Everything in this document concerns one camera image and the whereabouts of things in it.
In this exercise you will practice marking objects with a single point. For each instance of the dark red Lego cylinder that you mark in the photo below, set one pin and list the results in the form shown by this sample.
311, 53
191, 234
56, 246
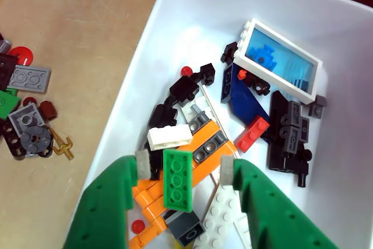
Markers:
48, 110

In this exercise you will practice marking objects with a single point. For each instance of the white plastic bin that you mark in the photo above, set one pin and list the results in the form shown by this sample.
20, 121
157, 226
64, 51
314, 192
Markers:
189, 27

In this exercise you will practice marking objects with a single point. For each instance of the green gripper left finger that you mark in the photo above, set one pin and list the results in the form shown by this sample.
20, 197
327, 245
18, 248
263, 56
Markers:
102, 202

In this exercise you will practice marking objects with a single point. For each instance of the black technic piece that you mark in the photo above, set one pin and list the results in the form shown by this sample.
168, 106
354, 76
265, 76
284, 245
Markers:
12, 141

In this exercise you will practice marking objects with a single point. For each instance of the dark grey technic brick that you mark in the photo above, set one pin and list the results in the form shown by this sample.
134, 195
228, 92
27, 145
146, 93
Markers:
198, 121
208, 147

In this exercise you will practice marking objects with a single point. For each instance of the long black Lego brick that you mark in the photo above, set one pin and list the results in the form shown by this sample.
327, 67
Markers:
275, 150

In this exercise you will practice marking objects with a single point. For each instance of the orange Lego assembly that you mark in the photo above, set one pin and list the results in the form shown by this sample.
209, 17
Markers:
204, 160

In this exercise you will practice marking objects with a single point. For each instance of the white Lego brick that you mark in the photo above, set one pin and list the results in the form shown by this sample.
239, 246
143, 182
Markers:
170, 137

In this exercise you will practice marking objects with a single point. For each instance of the dark blue Lego wedge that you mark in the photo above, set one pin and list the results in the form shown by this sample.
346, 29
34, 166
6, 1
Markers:
242, 101

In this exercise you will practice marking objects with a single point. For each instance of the small black Lego piece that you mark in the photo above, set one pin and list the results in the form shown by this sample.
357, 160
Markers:
259, 85

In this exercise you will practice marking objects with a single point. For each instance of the dark grey Lego brick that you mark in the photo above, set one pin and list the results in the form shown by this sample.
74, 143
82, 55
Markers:
186, 228

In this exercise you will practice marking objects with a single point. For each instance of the small green Lego plate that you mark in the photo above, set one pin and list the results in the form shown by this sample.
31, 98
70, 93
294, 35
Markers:
6, 103

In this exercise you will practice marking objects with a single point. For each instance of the white Lego plate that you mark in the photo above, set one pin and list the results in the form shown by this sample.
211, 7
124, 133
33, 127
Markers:
224, 220

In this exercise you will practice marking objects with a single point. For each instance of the small red Lego piece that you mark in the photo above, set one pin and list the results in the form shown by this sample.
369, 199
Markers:
242, 74

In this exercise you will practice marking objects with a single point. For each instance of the black square Lego plate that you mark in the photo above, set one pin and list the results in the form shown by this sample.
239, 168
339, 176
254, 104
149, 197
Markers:
6, 69

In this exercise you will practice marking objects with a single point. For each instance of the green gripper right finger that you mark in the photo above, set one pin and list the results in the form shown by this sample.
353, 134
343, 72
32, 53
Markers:
277, 211

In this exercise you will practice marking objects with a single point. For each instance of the grey Lego cylinder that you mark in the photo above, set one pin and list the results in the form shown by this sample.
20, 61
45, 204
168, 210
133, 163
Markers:
4, 45

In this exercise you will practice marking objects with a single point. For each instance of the small red round piece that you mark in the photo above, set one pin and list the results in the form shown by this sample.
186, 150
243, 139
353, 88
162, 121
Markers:
28, 101

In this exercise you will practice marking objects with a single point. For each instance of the tiny red round stud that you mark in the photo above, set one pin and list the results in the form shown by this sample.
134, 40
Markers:
137, 225
186, 71

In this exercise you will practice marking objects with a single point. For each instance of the dark grey Lego bracket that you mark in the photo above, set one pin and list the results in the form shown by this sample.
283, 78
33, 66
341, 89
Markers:
290, 113
290, 141

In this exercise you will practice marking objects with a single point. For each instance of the red round Lego plate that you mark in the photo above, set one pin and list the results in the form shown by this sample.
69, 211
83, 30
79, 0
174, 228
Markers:
21, 55

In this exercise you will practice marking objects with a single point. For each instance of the grey plate with hole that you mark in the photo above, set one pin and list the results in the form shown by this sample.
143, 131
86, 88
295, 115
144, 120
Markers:
26, 117

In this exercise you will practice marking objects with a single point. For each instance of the gold Lego accessory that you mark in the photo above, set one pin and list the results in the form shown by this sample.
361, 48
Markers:
62, 145

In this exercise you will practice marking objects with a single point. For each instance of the white window blue glass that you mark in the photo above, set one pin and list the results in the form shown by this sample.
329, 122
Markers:
279, 59

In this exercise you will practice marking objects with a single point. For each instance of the small dark grey piece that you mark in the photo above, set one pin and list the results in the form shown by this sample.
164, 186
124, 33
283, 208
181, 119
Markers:
317, 106

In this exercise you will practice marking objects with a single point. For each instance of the black Lego clip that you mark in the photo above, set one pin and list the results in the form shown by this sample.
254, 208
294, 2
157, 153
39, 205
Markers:
229, 52

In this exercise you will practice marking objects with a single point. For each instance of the dark grey round plate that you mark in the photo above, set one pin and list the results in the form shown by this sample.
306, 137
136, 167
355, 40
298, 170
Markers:
36, 140

